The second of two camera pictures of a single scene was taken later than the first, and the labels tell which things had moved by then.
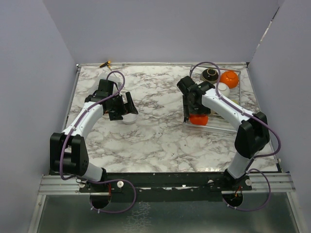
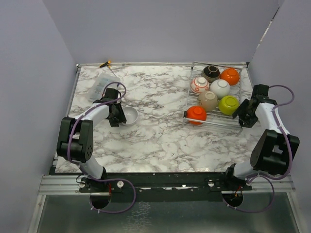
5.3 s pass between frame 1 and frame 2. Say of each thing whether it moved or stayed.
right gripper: moved
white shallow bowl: stayed
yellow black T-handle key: stayed
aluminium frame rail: stayed
